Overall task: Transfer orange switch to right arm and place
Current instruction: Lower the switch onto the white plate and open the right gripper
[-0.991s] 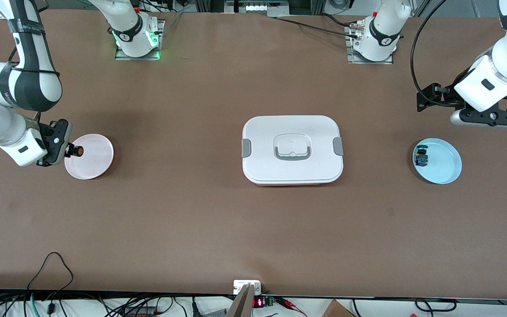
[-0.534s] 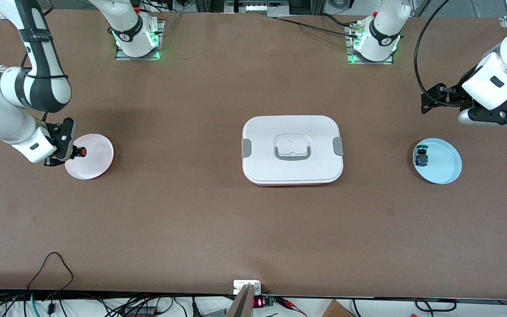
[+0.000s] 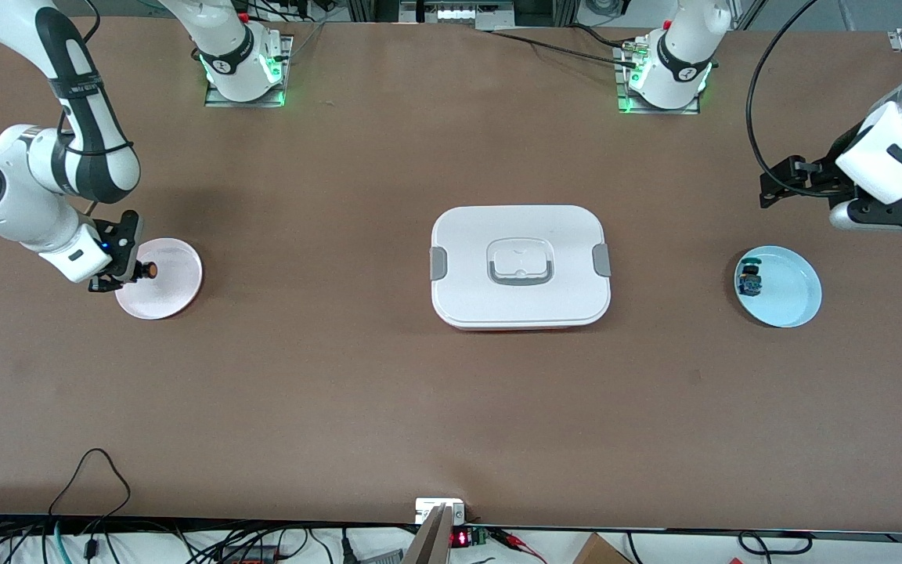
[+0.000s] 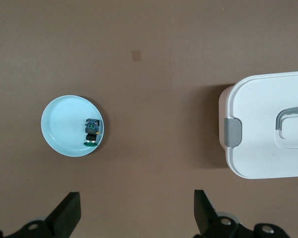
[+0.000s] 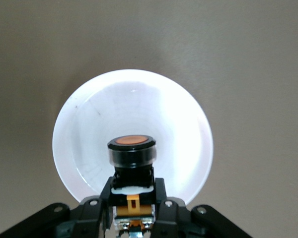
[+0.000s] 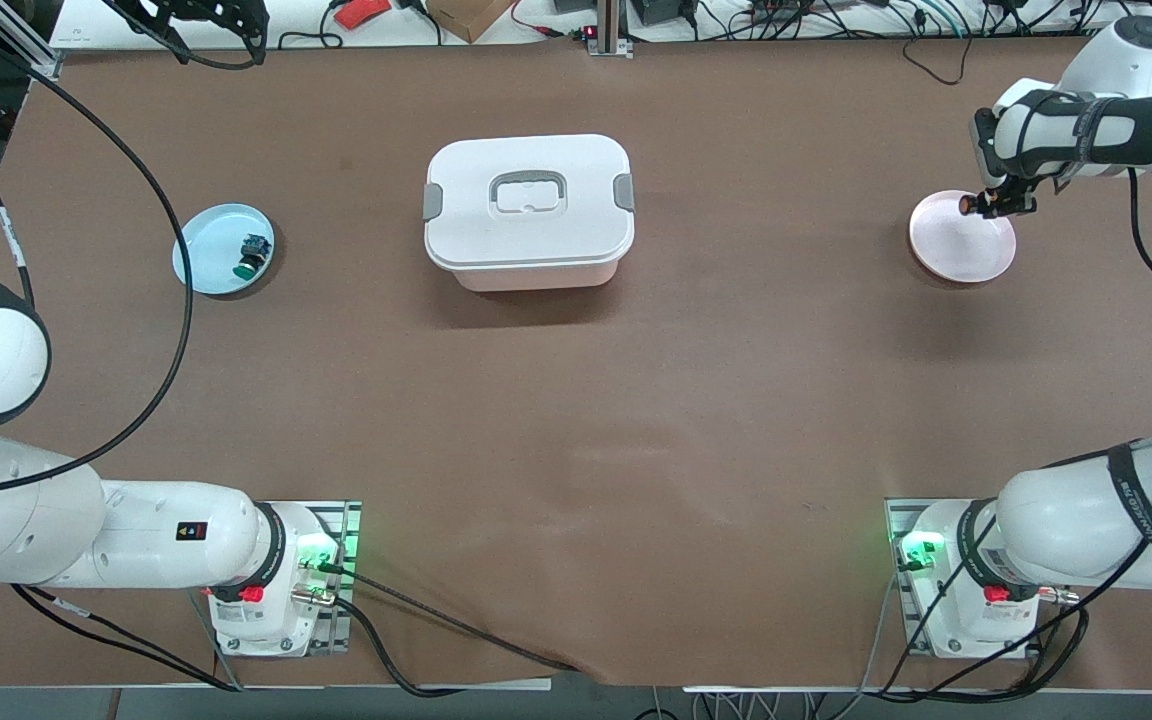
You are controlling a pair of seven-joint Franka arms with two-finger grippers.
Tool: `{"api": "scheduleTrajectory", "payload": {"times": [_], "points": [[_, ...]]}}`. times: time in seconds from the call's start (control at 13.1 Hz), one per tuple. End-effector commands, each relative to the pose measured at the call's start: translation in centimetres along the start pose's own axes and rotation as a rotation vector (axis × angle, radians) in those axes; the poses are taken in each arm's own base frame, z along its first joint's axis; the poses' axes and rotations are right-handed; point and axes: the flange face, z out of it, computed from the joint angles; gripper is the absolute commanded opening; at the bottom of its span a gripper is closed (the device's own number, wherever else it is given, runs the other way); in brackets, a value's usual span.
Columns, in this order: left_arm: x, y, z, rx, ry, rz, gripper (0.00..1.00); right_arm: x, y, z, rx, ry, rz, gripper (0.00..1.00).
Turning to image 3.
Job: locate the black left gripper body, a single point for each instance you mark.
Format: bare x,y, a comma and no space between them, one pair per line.
828,177

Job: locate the brown cardboard box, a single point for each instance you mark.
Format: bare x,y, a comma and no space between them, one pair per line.
600,551

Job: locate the red LED display module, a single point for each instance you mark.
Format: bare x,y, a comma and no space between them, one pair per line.
460,539

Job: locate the silver equipment box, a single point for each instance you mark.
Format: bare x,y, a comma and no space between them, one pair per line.
459,14

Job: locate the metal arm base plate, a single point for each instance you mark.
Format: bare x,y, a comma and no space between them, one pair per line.
622,78
283,74

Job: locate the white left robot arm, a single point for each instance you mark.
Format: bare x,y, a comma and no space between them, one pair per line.
889,149

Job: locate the green push button switch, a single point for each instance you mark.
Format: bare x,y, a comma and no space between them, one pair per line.
750,277

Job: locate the pink round plate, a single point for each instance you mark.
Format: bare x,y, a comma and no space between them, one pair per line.
173,290

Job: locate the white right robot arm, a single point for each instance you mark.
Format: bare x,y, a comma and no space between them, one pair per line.
12,196

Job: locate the orange push button switch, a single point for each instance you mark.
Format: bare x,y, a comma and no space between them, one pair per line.
149,271

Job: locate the silver camera mount bracket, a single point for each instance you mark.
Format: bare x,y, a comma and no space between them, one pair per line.
439,509

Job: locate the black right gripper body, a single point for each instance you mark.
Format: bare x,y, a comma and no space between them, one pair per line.
124,244

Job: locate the light blue round plate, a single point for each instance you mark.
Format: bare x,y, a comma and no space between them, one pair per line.
788,290

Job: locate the white lunch box grey clips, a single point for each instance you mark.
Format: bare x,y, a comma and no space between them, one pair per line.
521,301

